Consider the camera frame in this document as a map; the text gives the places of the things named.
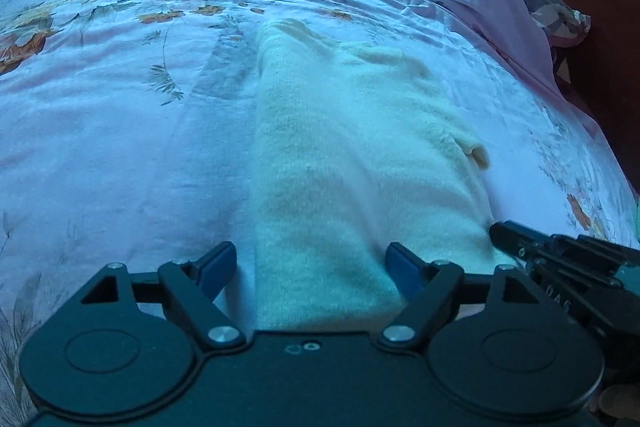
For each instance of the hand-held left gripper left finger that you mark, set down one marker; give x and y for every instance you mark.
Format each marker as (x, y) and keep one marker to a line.
(220, 264)

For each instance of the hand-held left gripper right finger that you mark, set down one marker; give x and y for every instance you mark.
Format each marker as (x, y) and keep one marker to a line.
(401, 264)

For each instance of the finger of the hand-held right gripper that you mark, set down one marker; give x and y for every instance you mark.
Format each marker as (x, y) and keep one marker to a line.
(515, 234)

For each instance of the white knitted sweater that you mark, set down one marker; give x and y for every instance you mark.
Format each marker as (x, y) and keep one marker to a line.
(340, 157)

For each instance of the pink floral bed sheet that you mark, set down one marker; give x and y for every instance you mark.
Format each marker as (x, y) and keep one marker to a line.
(100, 132)

